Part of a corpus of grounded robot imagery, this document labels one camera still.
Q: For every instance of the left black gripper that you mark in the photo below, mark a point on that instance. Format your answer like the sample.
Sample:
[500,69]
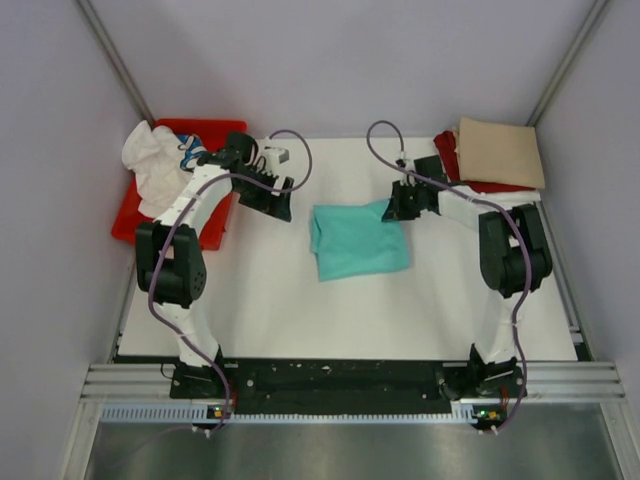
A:
[273,205]

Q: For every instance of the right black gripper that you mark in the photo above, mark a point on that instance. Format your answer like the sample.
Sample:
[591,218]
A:
[396,210]

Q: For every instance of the teal t shirt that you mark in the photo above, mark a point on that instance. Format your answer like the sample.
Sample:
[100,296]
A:
[353,240]

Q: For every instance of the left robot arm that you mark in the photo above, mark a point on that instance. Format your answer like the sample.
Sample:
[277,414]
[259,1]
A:
[170,265]

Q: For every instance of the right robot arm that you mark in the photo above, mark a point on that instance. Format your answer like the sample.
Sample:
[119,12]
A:
[514,260]

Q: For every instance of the white folded t shirt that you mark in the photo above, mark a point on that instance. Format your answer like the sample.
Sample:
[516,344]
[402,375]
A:
[517,197]

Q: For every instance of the red folded t shirt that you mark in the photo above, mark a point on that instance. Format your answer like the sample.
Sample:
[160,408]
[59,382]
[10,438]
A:
[445,144]

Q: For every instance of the beige folded t shirt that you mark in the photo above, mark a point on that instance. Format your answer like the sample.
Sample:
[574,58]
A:
[499,153]

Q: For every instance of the white printed t shirt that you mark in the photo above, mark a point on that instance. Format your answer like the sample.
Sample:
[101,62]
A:
[162,162]

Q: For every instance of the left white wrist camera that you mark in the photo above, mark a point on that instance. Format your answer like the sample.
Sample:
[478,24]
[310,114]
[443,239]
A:
[274,157]

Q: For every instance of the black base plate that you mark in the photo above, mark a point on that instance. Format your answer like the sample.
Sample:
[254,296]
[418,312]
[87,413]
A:
[346,387]

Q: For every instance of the aluminium frame rail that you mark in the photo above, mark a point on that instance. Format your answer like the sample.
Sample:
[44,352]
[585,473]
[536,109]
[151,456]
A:
[547,383]

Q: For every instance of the grey slotted cable duct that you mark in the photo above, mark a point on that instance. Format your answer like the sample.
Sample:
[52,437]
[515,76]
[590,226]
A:
[130,413]

